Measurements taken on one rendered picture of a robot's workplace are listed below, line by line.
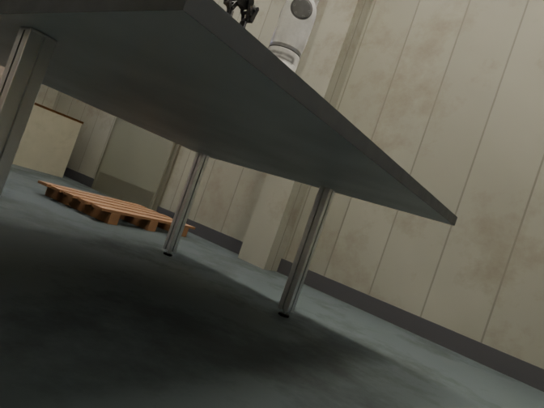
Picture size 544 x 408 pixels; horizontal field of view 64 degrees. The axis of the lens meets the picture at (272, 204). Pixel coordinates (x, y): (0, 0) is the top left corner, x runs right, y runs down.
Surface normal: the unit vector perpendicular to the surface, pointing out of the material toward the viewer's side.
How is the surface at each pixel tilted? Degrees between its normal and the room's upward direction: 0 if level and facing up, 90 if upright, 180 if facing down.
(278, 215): 90
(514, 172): 90
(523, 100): 90
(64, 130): 90
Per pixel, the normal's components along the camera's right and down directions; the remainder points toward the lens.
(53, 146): 0.76, 0.25
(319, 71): -0.56, -0.21
